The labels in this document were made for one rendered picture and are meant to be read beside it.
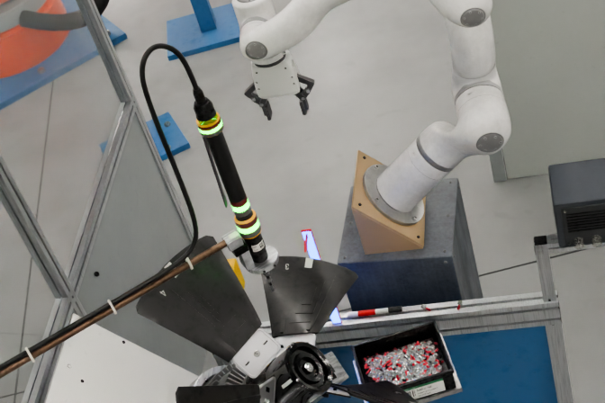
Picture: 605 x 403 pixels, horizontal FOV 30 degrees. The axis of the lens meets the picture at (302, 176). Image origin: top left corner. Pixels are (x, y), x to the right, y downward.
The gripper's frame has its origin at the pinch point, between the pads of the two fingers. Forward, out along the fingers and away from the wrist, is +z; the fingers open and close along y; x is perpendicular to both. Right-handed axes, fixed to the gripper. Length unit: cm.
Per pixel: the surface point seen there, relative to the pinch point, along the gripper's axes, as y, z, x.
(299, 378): -4, 19, 64
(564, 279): -57, 142, -74
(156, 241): 71, 82, -53
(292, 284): 1.7, 23.9, 33.0
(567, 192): -60, 20, 19
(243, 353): 8, 18, 58
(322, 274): -4.7, 25.5, 29.4
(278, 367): 1, 19, 61
